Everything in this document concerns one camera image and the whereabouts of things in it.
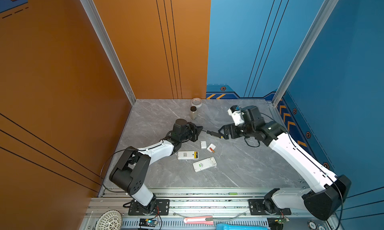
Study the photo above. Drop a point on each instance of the green circuit board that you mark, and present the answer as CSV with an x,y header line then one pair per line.
x,y
148,223

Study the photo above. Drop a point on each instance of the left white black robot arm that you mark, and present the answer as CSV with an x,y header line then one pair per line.
x,y
130,171

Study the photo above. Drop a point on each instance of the cyan cylinder object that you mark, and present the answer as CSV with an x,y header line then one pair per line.
x,y
236,227

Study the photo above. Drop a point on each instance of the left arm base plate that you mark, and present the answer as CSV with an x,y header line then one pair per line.
x,y
158,206

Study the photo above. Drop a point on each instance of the aluminium rail frame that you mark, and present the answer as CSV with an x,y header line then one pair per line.
x,y
226,205

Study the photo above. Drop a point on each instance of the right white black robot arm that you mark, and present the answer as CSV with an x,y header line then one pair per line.
x,y
326,192

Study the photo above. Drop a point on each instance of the white battery cover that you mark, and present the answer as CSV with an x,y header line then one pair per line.
x,y
212,146
203,144

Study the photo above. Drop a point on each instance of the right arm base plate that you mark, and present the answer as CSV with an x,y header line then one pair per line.
x,y
262,207

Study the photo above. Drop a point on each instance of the pink box cutter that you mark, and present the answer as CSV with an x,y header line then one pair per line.
x,y
204,220

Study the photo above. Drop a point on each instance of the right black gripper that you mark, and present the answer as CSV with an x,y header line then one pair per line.
x,y
231,128

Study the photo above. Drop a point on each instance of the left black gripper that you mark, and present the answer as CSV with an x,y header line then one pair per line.
x,y
196,131

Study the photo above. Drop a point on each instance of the white mesh basket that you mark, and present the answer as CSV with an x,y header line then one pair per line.
x,y
110,220

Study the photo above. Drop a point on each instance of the small brown-capped jar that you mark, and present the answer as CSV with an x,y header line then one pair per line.
x,y
193,112

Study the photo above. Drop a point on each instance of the black yellow screwdriver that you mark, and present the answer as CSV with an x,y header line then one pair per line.
x,y
215,134

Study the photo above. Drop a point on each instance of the white remote control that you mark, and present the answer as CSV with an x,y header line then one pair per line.
x,y
204,164

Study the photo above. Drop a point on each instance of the white remote with display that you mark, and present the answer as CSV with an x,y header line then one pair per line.
x,y
187,155

